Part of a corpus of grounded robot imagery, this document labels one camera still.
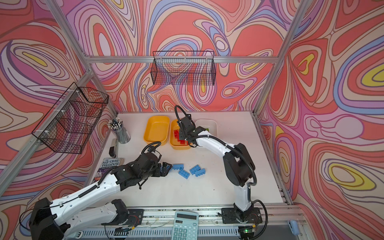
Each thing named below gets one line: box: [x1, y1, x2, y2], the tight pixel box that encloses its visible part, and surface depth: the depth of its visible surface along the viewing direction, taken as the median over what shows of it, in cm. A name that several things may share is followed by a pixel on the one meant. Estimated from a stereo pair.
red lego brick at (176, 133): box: [173, 129, 180, 141], surface depth 106 cm
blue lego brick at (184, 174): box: [178, 169, 191, 180], surface depth 88 cm
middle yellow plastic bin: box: [169, 118, 192, 150], surface depth 103 cm
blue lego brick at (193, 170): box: [189, 164, 201, 175], surface depth 90 cm
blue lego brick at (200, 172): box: [195, 168, 206, 177], surface depth 88 cm
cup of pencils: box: [107, 117, 131, 144], surface depth 95 cm
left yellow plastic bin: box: [143, 115, 170, 146], surface depth 106 cm
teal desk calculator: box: [171, 211, 199, 240], surface depth 70 cm
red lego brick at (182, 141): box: [177, 137, 189, 145], surface depth 103 cm
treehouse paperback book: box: [93, 158, 125, 184], surface depth 90 cm
